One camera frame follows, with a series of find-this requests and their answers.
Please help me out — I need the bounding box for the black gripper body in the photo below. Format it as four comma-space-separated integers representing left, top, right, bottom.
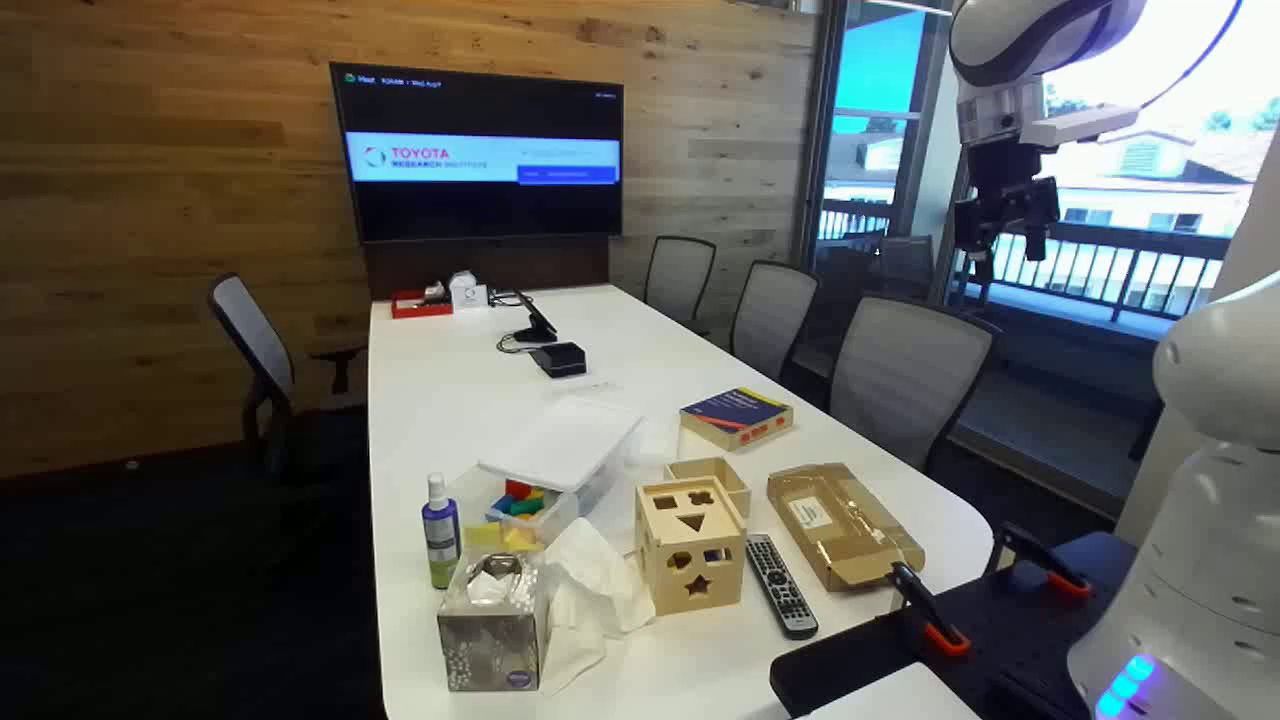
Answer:
956, 139, 1066, 233

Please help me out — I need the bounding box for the flat open cardboard box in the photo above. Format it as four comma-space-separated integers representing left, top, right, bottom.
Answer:
766, 461, 929, 596

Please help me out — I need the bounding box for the small open wooden box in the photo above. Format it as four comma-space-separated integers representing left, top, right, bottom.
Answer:
664, 453, 758, 522

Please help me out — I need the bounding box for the small black box device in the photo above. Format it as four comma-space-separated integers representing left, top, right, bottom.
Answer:
527, 339, 592, 382

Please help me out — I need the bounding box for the clear plastic lunchbox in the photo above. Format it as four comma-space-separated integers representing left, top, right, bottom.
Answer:
478, 453, 633, 549

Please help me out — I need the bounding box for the grey tissue box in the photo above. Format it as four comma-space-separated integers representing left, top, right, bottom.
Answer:
433, 554, 552, 695

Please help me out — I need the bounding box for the dark office chair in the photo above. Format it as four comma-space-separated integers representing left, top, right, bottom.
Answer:
872, 233, 939, 307

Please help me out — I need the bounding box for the grey mesh office chair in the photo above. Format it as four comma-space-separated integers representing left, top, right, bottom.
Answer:
644, 233, 721, 333
207, 273, 374, 488
830, 292, 1000, 472
729, 256, 819, 384

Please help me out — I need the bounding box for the blue chair seat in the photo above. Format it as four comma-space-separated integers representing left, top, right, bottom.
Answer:
1052, 527, 1139, 600

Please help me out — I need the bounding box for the black tv remote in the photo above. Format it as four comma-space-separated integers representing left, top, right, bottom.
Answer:
740, 533, 825, 646

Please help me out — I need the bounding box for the wooden shape sorter cube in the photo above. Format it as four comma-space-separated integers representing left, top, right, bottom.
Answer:
633, 477, 752, 615

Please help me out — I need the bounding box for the black mounting plate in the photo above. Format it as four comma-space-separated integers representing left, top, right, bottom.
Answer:
768, 572, 1137, 720

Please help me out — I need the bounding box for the white stand panel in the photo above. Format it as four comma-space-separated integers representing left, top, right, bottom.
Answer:
798, 661, 984, 720

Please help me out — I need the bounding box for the dark wooden tv console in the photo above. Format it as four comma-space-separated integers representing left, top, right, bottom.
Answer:
365, 237, 616, 299

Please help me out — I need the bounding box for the white crumpled tissue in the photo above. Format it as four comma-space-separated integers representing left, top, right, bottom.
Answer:
531, 518, 659, 694

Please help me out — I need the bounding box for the red flat object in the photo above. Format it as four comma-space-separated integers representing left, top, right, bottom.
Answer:
388, 292, 455, 323

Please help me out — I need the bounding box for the yellow sponge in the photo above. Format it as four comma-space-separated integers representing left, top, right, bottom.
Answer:
459, 522, 544, 561

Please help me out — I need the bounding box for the blue spray bottle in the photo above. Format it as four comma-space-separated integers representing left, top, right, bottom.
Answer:
421, 472, 464, 591

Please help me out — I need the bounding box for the black clamp with orange handle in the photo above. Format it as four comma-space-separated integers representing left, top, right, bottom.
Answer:
994, 524, 1096, 610
890, 561, 978, 665

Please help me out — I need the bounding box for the wall mounted tv screen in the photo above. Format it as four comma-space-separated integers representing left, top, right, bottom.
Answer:
329, 62, 630, 248

